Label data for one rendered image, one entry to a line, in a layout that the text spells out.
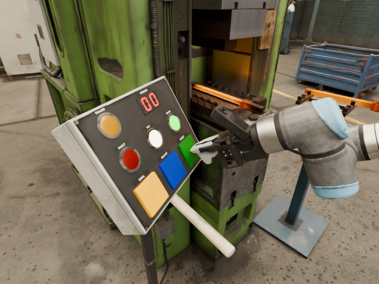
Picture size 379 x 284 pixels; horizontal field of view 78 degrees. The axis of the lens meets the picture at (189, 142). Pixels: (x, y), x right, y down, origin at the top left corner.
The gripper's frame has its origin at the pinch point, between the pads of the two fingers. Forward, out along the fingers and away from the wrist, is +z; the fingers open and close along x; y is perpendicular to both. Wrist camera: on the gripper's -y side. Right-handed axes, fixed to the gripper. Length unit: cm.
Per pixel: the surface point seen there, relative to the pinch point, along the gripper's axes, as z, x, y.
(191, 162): 1.3, -2.4, 3.3
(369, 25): -142, 868, 104
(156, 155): 2.0, -12.5, -5.2
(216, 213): 30, 31, 51
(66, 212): 152, 21, 30
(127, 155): 1.6, -20.3, -9.8
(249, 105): -4.3, 44.5, 5.0
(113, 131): 1.6, -20.1, -15.9
